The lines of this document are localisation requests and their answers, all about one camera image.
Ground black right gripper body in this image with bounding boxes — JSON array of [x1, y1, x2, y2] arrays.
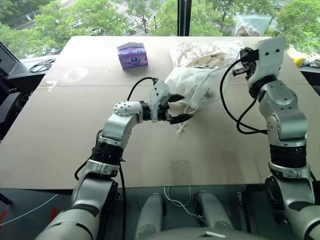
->
[[244, 60, 258, 81]]

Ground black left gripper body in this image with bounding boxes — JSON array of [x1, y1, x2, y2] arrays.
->
[[157, 100, 173, 125]]

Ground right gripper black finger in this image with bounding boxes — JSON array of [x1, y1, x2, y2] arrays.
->
[[232, 67, 249, 77], [240, 47, 260, 62]]

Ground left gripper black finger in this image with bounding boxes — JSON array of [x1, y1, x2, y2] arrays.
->
[[167, 94, 186, 103], [170, 113, 194, 126]]

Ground white plastic bag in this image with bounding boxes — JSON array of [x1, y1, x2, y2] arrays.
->
[[163, 63, 241, 111]]

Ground clear zip bag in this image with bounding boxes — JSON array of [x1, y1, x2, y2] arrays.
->
[[234, 13, 275, 38]]

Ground clear bag of beige items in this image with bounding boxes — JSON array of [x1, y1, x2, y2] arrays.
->
[[168, 37, 246, 70]]

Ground yellow object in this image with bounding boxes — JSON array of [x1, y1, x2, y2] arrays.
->
[[287, 44, 308, 67]]

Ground purple tissue pack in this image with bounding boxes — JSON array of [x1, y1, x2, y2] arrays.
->
[[116, 41, 150, 71]]

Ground white patterned cloth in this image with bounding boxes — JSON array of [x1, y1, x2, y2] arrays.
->
[[299, 51, 320, 68]]

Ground silver right robot leg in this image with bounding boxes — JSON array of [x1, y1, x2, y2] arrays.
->
[[194, 190, 236, 231]]

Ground grey robot torso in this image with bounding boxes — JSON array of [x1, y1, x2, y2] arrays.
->
[[149, 226, 253, 240]]

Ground black chair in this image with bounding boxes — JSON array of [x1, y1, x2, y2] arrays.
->
[[0, 72, 28, 141]]

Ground white braided cord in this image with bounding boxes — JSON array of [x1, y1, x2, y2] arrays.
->
[[176, 99, 195, 135]]

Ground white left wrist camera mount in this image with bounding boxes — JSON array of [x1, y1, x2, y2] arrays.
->
[[149, 79, 174, 123]]

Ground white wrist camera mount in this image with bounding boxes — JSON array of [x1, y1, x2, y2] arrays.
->
[[149, 79, 174, 123], [246, 36, 286, 88]]

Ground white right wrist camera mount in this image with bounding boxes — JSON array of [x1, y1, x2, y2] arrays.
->
[[246, 36, 286, 88]]

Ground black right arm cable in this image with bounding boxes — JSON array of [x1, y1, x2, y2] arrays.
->
[[219, 59, 270, 136]]

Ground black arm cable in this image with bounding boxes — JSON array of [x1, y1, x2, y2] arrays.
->
[[74, 76, 159, 240], [219, 59, 270, 136]]

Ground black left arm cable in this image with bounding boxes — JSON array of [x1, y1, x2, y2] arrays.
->
[[74, 76, 159, 240]]

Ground black window frame post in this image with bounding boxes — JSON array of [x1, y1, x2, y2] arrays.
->
[[176, 0, 193, 37]]

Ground thin white wire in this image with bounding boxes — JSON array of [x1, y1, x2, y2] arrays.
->
[[0, 193, 59, 226], [163, 186, 205, 218]]

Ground black coiled cables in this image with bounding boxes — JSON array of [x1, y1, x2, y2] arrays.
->
[[29, 59, 56, 73]]

